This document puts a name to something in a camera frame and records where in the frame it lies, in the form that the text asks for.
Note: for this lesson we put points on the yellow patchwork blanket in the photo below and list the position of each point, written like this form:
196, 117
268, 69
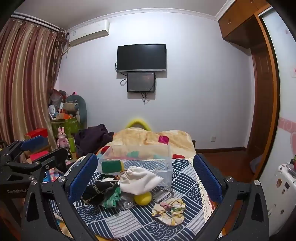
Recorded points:
136, 138

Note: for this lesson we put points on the small black wall monitor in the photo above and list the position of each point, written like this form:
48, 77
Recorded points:
141, 82

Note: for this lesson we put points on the red box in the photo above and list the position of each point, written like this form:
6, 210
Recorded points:
37, 133

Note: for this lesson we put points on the grey long plush pillow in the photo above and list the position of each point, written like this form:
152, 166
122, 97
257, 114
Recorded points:
81, 109

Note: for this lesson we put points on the green bottle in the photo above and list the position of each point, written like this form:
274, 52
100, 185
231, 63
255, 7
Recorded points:
73, 144

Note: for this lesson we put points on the red striped curtain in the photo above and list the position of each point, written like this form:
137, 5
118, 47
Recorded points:
25, 81

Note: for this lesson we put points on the yellow foam ball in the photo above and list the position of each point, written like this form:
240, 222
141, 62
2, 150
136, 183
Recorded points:
143, 198

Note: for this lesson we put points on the curtain rod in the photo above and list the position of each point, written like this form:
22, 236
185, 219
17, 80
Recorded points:
39, 20

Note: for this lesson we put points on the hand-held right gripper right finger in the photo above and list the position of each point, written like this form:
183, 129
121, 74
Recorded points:
207, 178

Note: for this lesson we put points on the green and yellow sponge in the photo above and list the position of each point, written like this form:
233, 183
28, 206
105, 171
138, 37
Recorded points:
112, 165

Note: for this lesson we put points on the white cloth pouch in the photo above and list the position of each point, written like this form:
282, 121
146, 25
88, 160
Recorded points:
138, 183

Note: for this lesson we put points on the blue patterned patchwork mat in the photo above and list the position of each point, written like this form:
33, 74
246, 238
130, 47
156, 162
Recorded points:
138, 224

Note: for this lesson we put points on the clear plastic storage box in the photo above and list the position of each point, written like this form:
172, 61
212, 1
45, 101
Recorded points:
138, 153

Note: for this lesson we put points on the dark purple clothing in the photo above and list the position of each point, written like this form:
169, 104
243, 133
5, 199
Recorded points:
92, 139

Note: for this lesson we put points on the white air conditioner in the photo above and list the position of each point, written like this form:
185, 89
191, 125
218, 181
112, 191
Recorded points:
89, 32

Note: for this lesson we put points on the white appliance with stickers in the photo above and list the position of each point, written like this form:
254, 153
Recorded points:
281, 197

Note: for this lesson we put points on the yellow foam hoop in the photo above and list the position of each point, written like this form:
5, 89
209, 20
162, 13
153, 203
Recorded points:
137, 121

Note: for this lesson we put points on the pile of bagged clutter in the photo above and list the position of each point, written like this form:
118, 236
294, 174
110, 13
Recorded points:
57, 104

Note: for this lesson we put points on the pink bunny plush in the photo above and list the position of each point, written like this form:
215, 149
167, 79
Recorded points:
62, 138

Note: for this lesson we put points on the pink wall sticker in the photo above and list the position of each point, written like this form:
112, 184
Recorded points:
288, 134

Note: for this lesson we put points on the pink box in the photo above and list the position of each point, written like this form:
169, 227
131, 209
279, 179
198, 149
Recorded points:
39, 155

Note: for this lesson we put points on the black wall television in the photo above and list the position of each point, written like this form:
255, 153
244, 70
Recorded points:
141, 57

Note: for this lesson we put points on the clear plastic bag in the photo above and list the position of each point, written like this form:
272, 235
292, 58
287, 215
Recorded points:
126, 201

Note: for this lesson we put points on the green fabric scrunchie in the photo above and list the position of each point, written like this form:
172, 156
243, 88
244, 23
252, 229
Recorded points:
111, 200

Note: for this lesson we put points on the floral fabric scrunchie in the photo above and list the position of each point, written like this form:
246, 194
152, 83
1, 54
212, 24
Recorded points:
168, 210

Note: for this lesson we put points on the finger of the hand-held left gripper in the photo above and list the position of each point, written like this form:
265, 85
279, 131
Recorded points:
34, 142
54, 157

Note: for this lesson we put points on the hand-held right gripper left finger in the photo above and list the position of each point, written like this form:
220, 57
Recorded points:
83, 178

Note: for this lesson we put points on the green cardboard box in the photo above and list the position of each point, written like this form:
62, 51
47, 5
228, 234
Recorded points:
69, 126

